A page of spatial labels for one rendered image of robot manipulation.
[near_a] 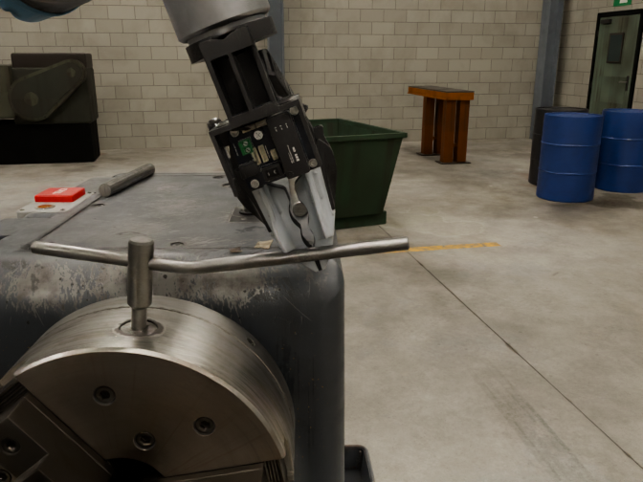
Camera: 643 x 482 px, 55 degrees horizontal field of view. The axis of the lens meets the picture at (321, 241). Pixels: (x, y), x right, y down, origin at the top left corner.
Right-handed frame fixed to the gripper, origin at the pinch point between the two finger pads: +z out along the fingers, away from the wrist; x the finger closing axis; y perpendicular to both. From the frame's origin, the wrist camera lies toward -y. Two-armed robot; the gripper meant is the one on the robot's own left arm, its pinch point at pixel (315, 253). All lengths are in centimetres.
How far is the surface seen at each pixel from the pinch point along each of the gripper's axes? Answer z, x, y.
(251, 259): -2.0, -5.3, 1.7
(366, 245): -0.2, 4.6, 2.9
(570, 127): 141, 234, -562
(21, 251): -6.7, -34.1, -17.4
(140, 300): -1.6, -16.1, 1.0
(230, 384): 7.5, -10.8, 4.2
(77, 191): -9, -37, -45
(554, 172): 182, 210, -568
